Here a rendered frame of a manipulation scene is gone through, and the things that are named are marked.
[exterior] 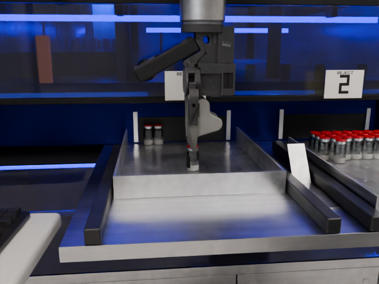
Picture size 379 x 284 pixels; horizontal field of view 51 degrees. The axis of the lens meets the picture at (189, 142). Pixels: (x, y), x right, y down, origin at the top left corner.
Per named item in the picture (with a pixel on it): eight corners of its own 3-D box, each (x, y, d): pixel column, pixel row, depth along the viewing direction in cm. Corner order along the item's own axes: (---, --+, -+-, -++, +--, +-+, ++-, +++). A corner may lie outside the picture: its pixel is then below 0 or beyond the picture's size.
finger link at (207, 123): (223, 153, 67) (224, 98, 66) (188, 154, 67) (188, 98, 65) (220, 150, 71) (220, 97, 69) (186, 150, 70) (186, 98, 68)
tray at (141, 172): (126, 143, 92) (125, 129, 91) (237, 141, 94) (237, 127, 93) (113, 199, 59) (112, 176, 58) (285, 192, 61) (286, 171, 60)
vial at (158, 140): (153, 142, 92) (153, 123, 91) (163, 142, 92) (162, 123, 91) (153, 145, 90) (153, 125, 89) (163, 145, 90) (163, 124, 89)
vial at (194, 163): (186, 168, 73) (186, 145, 72) (198, 167, 73) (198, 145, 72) (187, 172, 71) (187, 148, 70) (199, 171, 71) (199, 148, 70)
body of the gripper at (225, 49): (234, 100, 66) (237, 23, 63) (183, 100, 65) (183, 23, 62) (226, 94, 73) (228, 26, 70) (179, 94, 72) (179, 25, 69)
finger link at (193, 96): (198, 126, 65) (198, 71, 63) (189, 126, 65) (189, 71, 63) (195, 123, 70) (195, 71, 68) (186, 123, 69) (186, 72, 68)
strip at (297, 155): (285, 176, 69) (286, 143, 67) (301, 176, 69) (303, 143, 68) (318, 209, 55) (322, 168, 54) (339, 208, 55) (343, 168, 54)
